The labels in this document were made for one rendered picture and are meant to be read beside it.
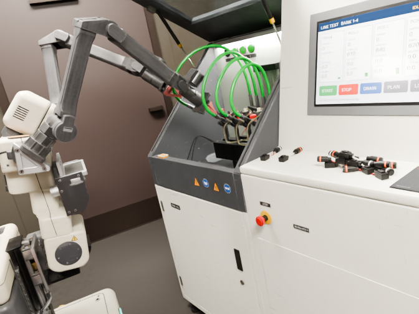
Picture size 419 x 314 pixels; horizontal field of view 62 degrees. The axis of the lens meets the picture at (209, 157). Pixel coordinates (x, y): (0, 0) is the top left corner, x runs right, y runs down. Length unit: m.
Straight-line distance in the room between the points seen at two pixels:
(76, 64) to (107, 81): 1.85
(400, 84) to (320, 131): 0.30
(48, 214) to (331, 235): 1.07
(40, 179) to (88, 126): 1.65
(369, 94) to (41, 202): 1.26
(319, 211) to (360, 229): 0.13
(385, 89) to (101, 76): 2.40
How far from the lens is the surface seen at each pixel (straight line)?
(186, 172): 1.57
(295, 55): 1.38
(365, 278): 1.13
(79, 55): 1.28
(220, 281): 1.75
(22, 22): 3.14
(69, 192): 1.48
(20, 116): 1.47
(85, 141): 3.13
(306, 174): 1.11
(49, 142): 1.33
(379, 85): 1.19
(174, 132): 1.88
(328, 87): 1.28
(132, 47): 1.36
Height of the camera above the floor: 1.37
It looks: 16 degrees down
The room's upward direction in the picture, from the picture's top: 11 degrees counter-clockwise
